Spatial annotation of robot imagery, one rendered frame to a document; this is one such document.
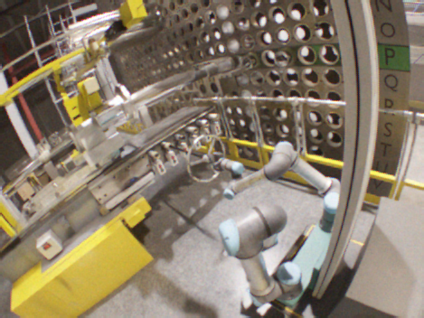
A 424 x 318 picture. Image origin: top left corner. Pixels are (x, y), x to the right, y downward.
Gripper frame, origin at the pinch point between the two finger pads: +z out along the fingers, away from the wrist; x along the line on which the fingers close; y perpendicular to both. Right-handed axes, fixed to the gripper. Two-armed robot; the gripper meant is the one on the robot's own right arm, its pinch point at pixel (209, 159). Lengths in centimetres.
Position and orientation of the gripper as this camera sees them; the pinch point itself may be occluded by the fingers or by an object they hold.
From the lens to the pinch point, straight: 152.6
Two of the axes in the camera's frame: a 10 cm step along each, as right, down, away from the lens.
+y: 7.5, -2.7, 6.0
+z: -6.6, -2.1, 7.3
